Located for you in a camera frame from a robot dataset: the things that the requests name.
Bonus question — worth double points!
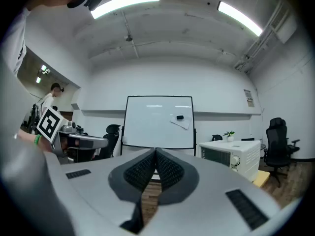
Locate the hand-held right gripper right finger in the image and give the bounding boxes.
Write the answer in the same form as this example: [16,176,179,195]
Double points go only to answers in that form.
[145,147,303,236]

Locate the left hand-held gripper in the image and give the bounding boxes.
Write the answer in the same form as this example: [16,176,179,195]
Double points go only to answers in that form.
[36,107,109,166]

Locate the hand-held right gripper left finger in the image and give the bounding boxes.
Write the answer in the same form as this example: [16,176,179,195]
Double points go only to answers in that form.
[45,147,158,236]

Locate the person's left forearm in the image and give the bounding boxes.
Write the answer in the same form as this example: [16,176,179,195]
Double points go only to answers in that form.
[17,129,54,153]

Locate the white toaster oven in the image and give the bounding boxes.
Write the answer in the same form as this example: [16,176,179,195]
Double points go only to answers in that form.
[198,140,262,183]

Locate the low wooden table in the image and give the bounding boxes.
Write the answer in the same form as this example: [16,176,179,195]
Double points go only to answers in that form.
[252,170,271,188]

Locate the small green potted plant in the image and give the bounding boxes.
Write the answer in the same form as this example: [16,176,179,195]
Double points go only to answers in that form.
[223,130,236,143]

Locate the black-framed whiteboard on stand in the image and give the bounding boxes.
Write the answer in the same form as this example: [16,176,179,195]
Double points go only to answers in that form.
[120,95,197,157]

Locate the white paper sheets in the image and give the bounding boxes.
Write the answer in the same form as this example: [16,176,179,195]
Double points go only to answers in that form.
[170,118,192,130]

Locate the black high-back office chair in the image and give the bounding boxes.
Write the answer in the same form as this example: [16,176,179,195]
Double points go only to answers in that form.
[263,118,301,187]

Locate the person's white shirt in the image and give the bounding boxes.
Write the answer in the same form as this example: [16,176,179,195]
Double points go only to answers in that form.
[0,7,32,77]

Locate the long ceiling light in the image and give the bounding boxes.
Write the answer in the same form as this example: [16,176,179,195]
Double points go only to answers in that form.
[90,0,161,20]
[217,0,263,37]

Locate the white ceiling air conditioner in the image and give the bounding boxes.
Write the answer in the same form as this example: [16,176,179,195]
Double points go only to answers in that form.
[269,0,299,44]

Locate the wall poster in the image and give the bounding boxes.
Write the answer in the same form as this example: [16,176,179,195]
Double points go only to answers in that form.
[243,88,254,108]

